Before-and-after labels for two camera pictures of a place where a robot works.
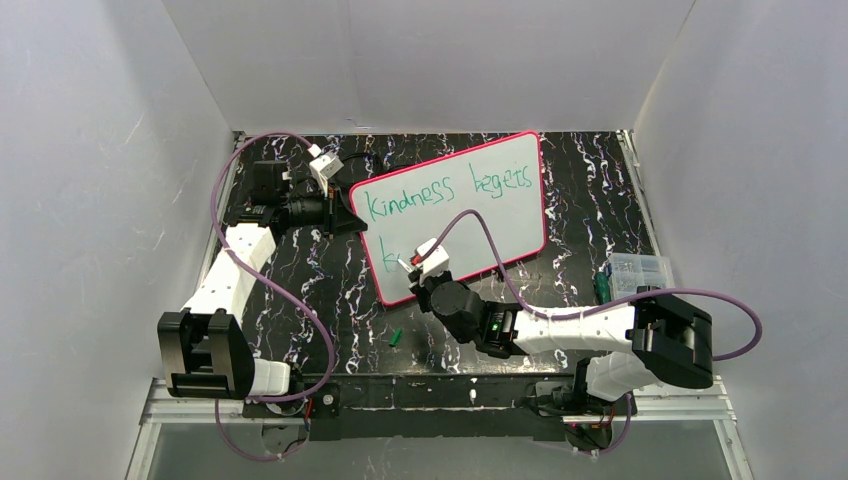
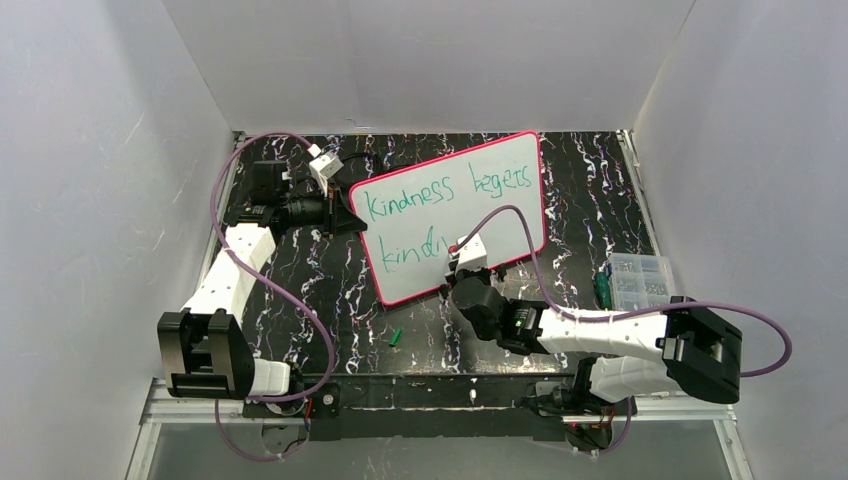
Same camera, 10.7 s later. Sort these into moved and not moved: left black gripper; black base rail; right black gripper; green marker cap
Moved: right black gripper
Not moved: green marker cap; black base rail; left black gripper
